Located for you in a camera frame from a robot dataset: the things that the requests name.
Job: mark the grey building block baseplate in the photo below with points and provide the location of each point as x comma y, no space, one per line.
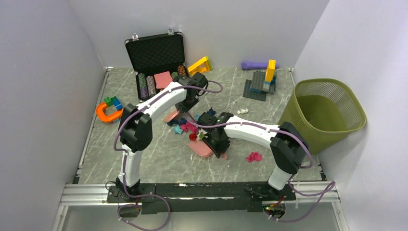
253,89

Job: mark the olive green mesh wastebasket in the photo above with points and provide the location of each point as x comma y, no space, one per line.
324,111

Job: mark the pink paper scrap front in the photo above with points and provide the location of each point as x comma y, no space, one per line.
254,156

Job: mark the purple cylinder toy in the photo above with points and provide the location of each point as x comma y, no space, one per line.
246,65

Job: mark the light blue paper scrap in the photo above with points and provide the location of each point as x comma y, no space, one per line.
178,129

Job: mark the yellow triangular toy block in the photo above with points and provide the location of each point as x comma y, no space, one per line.
202,65

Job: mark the red paper scrap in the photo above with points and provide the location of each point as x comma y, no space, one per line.
193,136

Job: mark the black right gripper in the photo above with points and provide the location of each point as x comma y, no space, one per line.
217,150

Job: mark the pink plastic dustpan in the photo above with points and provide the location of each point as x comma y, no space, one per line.
200,148

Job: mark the yellow tall building block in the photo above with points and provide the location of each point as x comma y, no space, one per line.
270,71

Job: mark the black poker chip case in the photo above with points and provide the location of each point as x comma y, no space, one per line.
155,54

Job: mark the pink hand brush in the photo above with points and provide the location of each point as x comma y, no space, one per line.
174,115

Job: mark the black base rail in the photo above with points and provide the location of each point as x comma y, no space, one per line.
201,197

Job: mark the orange plastic ring toy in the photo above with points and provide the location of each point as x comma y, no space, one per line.
105,116

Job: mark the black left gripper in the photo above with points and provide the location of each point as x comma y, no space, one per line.
180,107

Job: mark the pink card in case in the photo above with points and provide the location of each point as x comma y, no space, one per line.
162,80

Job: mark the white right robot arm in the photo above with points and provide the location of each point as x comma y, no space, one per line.
288,147

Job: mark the green and blue blocks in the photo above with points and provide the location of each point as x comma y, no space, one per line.
113,101

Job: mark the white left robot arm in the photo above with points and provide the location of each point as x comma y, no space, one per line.
135,131

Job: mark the magenta paper scrap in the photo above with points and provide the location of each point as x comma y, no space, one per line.
188,127

